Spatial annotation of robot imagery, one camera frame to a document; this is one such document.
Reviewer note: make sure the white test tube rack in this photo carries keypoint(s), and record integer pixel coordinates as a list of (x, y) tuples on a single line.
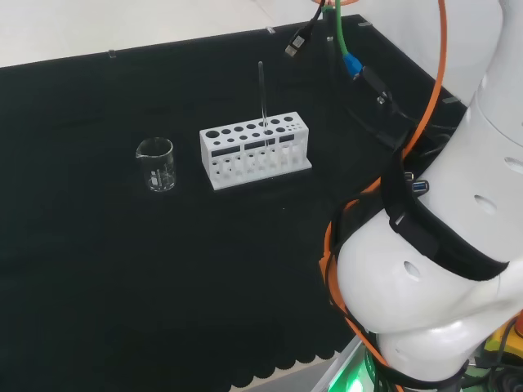
[(249, 143)]

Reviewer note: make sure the black bench cloth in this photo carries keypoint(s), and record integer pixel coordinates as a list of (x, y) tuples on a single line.
[(163, 265)]

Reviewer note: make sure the clear glass rod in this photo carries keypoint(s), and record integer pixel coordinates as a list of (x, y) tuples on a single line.
[(262, 90)]

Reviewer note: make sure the clear glass beaker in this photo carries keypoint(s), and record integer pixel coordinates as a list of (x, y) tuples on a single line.
[(157, 175)]

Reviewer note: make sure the yellow stop button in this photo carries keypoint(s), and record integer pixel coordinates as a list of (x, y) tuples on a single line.
[(504, 339)]

